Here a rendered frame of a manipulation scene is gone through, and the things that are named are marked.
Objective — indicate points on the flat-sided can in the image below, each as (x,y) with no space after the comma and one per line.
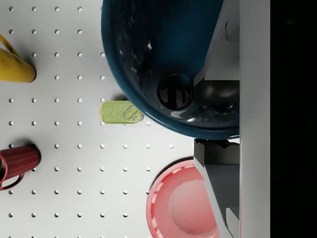
(116,112)

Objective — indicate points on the red plate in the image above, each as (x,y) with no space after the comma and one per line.
(178,198)

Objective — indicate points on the yellow mug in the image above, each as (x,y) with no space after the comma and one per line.
(15,67)

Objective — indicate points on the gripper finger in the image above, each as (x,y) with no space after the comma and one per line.
(223,178)
(223,54)

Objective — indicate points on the blue mug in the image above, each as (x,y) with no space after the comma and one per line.
(153,49)

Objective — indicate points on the red mug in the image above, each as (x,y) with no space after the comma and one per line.
(22,158)

